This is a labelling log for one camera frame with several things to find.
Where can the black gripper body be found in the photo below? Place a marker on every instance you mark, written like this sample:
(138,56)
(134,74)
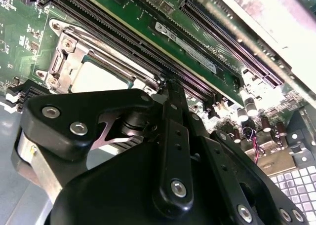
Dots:
(111,185)

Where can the metal socket cover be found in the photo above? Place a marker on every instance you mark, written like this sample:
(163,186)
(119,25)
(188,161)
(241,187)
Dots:
(116,60)

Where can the thin metal locking lever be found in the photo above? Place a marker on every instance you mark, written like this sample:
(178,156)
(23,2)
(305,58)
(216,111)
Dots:
(89,39)

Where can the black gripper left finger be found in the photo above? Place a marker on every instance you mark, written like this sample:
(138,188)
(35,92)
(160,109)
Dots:
(118,101)

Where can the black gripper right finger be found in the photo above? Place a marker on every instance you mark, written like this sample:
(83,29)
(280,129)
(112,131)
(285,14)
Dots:
(222,156)

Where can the silver CPU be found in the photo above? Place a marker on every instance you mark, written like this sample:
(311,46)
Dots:
(98,79)

